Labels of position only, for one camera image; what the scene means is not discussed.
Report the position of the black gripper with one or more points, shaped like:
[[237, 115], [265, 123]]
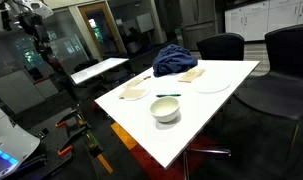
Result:
[[31, 25]]

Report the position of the green pen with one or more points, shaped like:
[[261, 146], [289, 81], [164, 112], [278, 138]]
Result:
[[168, 95]]

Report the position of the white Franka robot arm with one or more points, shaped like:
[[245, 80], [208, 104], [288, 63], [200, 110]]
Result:
[[11, 140]]

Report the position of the white ceramic bowl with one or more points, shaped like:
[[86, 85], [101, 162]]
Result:
[[164, 111]]

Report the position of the grey low cabinet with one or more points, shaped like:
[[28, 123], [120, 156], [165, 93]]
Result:
[[17, 90]]

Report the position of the white background table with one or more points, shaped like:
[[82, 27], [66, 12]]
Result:
[[97, 68]]

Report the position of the wooden framed door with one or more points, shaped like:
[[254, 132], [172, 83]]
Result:
[[101, 30]]

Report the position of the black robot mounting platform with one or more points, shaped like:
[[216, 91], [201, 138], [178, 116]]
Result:
[[51, 140]]

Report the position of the large brown paper napkin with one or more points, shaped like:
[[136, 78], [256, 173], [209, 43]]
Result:
[[134, 82]]

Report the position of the brown napkin on plate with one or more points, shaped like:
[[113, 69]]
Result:
[[131, 93]]

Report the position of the crumpled blue cloth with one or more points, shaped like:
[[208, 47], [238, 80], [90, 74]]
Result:
[[172, 61]]

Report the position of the brown napkin beside cloth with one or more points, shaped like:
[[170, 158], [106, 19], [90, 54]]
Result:
[[191, 75]]

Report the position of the steel refrigerator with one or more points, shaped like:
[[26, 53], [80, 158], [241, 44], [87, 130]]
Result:
[[197, 23]]

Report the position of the bare white plate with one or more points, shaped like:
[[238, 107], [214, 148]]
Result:
[[211, 86]]

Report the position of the black chair behind cloth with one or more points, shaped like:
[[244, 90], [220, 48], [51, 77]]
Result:
[[221, 46]]

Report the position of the chrome table base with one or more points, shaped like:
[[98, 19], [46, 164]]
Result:
[[207, 151]]

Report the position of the white cabinet row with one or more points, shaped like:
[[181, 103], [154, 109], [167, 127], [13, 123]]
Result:
[[267, 20]]

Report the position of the black chair with metal legs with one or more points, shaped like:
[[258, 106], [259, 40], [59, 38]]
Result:
[[284, 83]]

